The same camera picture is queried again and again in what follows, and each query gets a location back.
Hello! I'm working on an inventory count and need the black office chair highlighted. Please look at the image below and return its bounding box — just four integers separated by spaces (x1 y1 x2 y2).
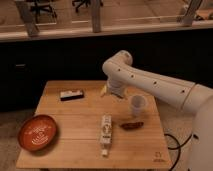
72 0 103 13
26 0 57 22

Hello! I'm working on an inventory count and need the black cable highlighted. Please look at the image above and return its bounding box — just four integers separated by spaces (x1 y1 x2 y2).
164 133 194 171

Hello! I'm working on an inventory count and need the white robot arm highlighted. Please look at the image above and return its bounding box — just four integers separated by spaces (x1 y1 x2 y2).
102 50 213 171

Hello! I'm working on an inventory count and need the brown dried chili pod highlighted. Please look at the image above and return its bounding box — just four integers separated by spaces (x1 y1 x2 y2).
120 122 144 130

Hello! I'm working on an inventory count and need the black office chair left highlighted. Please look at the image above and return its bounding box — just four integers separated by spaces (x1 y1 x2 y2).
26 0 57 22

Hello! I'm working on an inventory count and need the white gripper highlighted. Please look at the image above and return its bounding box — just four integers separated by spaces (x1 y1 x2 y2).
100 84 125 99

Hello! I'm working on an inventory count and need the orange patterned bowl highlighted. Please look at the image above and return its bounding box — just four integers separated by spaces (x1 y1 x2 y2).
18 115 57 152

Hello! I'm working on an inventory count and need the black office chair middle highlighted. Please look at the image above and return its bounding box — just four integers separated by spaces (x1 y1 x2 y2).
72 0 103 13

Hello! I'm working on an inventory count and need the white tube bottle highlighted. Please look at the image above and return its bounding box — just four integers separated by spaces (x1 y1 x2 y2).
100 115 112 157

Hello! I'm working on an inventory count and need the wooden table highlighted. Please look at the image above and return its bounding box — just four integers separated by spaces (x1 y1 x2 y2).
16 81 171 170

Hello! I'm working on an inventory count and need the translucent plastic cup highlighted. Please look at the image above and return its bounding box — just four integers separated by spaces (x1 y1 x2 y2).
130 95 146 117

